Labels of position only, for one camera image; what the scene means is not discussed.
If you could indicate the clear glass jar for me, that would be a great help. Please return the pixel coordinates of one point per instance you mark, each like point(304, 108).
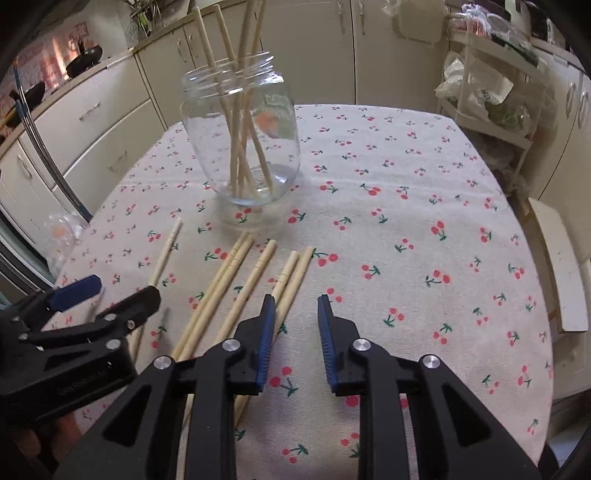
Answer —
point(277, 138)

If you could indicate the cream doors and drawers cabinet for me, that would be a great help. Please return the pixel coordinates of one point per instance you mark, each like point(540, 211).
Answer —
point(572, 138)

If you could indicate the cherry-print tablecloth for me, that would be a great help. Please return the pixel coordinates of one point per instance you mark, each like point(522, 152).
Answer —
point(392, 207)

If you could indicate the row of bamboo chopsticks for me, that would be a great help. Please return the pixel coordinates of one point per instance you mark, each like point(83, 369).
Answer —
point(216, 286)

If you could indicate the beige kitchen countertop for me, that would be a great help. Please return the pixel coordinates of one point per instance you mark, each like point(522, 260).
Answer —
point(120, 58)

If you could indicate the white plastic bag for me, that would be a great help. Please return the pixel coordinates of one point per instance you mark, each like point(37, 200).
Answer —
point(466, 83)

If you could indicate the clear hanging plastic bag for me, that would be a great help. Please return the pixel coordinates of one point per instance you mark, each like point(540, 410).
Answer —
point(418, 23)

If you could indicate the white rolling cart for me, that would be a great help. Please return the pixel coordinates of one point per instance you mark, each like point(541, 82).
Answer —
point(503, 55)

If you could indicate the bamboo chopstick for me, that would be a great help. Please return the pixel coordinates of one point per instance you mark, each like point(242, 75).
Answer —
point(165, 258)

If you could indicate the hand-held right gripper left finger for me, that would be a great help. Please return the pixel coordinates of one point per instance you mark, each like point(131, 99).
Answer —
point(267, 344)

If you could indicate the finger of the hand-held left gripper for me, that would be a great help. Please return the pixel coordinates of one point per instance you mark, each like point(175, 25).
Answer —
point(134, 307)
point(76, 290)

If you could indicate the cream door cabinet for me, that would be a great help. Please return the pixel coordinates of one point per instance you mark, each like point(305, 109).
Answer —
point(323, 55)

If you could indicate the cream drawer cabinet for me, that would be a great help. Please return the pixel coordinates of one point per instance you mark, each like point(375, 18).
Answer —
point(101, 115)

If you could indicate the bunch of bamboo chopsticks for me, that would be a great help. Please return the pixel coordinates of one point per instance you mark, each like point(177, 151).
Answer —
point(240, 157)

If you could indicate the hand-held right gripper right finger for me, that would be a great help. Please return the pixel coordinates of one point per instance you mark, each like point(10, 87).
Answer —
point(327, 344)

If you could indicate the black wok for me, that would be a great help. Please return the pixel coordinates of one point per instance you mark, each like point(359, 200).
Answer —
point(27, 97)
point(85, 62)

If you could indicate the person's left hand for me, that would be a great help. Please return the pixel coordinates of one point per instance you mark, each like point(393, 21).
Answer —
point(51, 438)

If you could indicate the clear plastic trash bag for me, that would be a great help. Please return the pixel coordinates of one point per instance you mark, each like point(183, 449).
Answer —
point(64, 235)

